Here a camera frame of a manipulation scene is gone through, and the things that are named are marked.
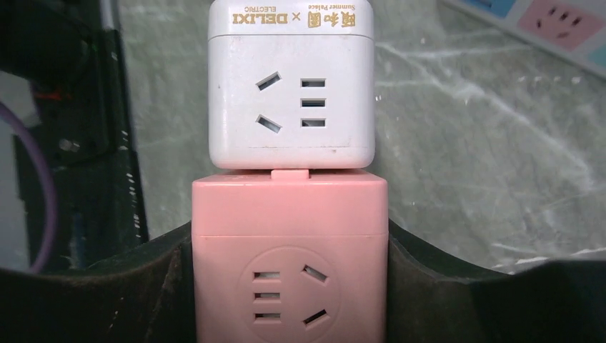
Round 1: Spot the white cube adapter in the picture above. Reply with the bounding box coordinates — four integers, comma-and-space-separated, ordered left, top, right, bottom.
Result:
208, 0, 375, 169

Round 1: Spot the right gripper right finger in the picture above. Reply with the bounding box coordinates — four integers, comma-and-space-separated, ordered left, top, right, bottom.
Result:
386, 222, 605, 342

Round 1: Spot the black base frame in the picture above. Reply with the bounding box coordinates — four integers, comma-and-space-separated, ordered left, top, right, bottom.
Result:
1, 1, 149, 273

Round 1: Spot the pink cube adapter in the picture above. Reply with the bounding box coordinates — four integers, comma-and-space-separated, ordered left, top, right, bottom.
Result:
191, 169, 389, 342

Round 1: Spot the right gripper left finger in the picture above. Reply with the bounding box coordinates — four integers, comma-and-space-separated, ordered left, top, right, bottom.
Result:
1, 224, 196, 342

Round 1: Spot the white power strip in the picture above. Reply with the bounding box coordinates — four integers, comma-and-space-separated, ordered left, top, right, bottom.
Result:
445, 0, 605, 78

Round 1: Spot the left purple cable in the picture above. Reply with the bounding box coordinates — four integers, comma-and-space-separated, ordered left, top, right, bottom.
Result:
0, 101, 59, 276

